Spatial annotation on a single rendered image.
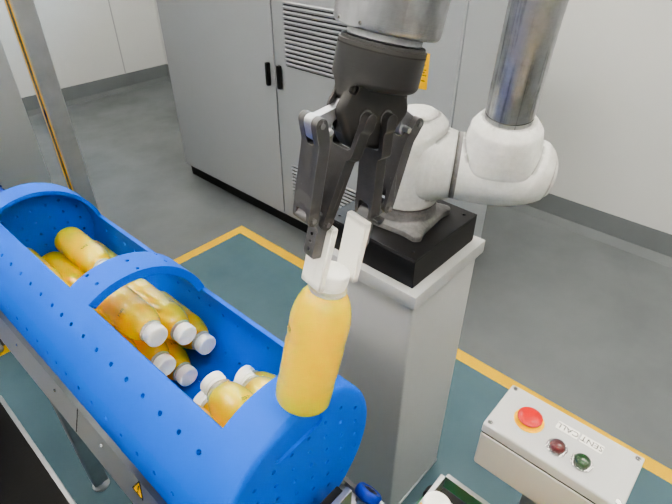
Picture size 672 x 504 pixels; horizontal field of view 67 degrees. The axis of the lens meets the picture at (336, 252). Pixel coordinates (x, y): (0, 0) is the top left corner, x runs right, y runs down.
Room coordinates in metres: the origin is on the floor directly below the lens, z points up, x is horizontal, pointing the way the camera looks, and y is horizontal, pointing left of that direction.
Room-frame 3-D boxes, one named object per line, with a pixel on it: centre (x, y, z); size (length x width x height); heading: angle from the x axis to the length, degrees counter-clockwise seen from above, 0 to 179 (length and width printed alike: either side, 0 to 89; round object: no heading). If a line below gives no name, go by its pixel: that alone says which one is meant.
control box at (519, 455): (0.45, -0.33, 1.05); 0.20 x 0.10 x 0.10; 48
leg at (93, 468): (1.02, 0.85, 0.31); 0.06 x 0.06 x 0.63; 48
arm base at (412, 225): (1.12, -0.15, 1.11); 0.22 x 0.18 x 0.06; 54
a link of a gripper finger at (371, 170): (0.44, -0.03, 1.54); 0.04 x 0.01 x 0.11; 39
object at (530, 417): (0.48, -0.29, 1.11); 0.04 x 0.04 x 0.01
